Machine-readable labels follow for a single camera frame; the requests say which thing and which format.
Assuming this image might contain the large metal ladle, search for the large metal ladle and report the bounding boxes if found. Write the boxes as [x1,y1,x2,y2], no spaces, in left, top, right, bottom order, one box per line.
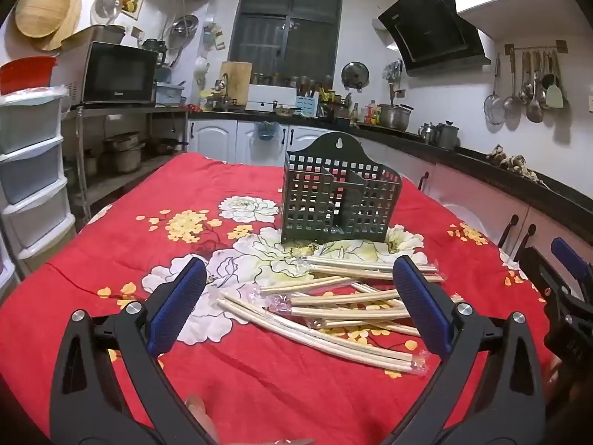
[526,51,545,124]

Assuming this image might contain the red floral blanket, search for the red floral blanket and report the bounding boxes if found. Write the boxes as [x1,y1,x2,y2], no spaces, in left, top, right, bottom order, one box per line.
[0,151,557,445]

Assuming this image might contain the wooden cutting board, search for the wooden cutting board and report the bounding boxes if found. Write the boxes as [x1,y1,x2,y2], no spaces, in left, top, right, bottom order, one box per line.
[219,61,253,107]

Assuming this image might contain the metal utensil rail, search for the metal utensil rail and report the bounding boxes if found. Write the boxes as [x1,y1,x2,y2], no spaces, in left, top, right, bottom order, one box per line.
[504,41,568,55]

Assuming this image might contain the metal colander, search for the metal colander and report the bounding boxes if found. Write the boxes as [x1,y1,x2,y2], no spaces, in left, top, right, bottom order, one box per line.
[166,15,200,40]

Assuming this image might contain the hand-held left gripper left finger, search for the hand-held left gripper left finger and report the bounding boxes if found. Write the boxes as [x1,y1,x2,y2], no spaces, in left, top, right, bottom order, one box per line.
[49,257,209,445]

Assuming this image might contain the white hanging jug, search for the white hanging jug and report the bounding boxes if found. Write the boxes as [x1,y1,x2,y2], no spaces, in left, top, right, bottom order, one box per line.
[193,56,210,90]

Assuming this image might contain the dark framed window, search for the dark framed window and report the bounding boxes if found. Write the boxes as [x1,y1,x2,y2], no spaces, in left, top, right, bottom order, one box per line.
[228,0,346,88]

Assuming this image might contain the black ladle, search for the black ladle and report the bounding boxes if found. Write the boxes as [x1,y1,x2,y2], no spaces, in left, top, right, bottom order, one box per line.
[541,52,556,89]

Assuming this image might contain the blue white knife block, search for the blue white knife block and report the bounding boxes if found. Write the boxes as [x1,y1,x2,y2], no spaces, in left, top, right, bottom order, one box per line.
[295,84,320,118]

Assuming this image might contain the grey lidded metal box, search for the grey lidded metal box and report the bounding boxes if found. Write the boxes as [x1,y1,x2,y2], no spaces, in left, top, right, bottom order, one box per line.
[56,24,127,47]

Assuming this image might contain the wall hung cleaning tools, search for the wall hung cleaning tools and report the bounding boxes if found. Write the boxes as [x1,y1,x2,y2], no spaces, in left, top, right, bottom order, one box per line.
[203,21,228,52]

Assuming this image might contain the blue plastic bin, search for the blue plastic bin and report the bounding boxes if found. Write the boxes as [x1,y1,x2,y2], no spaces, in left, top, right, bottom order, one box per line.
[155,82,186,105]

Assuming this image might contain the white base cabinets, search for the white base cabinets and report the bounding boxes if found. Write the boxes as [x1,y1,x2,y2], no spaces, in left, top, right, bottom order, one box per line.
[186,118,371,168]

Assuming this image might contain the black range hood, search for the black range hood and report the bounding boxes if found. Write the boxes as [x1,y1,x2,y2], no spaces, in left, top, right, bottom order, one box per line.
[377,0,493,77]

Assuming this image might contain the black stone countertop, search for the black stone countertop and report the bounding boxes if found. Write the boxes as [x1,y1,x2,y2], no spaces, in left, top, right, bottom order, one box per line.
[188,104,593,242]

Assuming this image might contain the person's left hand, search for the person's left hand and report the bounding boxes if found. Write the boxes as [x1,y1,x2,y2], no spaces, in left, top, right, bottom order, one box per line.
[184,395,219,445]

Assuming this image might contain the steel stock pot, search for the steel stock pot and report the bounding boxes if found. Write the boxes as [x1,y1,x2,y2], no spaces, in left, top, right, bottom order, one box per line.
[377,103,414,131]

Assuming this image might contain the white rectangular box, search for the white rectangular box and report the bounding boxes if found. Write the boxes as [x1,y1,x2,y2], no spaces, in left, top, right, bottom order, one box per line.
[248,84,299,112]

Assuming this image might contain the red plastic basin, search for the red plastic basin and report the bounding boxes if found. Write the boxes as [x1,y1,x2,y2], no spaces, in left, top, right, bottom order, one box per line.
[0,56,59,96]

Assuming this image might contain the pale green spatula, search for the pale green spatula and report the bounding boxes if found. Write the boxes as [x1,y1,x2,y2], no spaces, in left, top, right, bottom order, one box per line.
[546,51,565,110]

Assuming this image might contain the dark green perforated utensil holder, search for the dark green perforated utensil holder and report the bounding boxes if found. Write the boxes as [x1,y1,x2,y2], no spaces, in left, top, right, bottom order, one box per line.
[280,132,403,244]

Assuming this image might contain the white plastic drawer tower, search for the white plastic drawer tower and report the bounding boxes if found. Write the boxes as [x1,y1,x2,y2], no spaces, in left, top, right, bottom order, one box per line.
[0,86,77,288]

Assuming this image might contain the white upper cabinet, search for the white upper cabinet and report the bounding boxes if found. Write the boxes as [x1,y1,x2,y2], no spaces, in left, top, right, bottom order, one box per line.
[447,0,573,40]

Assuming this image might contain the metal shelf rack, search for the metal shelf rack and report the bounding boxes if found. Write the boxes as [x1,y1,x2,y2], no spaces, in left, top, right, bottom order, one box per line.
[62,102,191,223]

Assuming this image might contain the glass blender jug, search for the glass blender jug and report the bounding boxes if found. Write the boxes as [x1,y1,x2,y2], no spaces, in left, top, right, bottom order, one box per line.
[141,38,168,68]

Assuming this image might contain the set of chopsticks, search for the set of chopsticks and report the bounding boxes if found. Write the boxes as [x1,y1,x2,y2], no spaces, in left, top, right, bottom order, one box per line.
[217,254,446,377]

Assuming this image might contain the black microwave oven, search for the black microwave oven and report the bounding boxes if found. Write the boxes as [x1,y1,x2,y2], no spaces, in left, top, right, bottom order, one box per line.
[65,41,158,106]

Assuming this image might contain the glass pot lid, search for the glass pot lid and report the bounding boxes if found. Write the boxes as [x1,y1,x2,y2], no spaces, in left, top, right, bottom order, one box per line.
[95,0,128,26]

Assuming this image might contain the black frying pan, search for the black frying pan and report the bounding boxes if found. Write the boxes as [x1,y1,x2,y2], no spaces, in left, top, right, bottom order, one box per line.
[153,136,190,155]

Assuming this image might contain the pale pink base cabinets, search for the pale pink base cabinets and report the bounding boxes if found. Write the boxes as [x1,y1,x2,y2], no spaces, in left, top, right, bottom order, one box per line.
[361,138,593,265]

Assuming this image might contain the dark metal pot lid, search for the dark metal pot lid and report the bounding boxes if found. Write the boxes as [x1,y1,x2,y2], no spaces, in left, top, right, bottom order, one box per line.
[341,61,370,90]

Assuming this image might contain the hanging kitchen tools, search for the hanging kitchen tools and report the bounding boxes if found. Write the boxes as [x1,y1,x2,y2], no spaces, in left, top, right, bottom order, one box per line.
[384,59,404,98]

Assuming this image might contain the round woven bamboo tray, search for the round woven bamboo tray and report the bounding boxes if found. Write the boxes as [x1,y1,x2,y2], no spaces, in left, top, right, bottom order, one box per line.
[15,0,72,38]

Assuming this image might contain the round wooden board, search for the round wooden board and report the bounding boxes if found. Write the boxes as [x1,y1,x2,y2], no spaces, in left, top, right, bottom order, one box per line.
[34,0,83,52]

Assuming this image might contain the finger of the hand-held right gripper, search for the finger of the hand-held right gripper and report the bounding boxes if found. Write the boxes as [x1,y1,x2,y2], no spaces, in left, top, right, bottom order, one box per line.
[518,245,564,298]
[550,237,593,298]

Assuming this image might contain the steel cooking pot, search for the steel cooking pot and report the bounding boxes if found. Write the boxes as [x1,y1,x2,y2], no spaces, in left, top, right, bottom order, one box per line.
[104,132,146,174]

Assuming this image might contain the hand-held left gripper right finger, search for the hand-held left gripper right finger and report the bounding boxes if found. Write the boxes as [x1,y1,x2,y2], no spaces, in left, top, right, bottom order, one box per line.
[392,255,548,445]

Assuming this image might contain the small metal ladle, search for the small metal ladle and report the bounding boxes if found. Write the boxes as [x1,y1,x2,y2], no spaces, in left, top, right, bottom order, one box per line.
[519,51,533,105]

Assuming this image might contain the mesh strainer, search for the mesh strainer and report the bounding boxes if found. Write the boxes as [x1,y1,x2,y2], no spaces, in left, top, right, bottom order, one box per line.
[484,53,506,126]

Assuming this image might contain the row of glass jars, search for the row of glass jars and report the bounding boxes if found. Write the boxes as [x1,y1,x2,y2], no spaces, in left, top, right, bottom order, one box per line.
[250,72,334,89]

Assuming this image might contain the pile of ginger roots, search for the pile of ginger roots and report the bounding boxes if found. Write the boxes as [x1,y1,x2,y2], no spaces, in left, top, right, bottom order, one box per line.
[486,145,542,182]

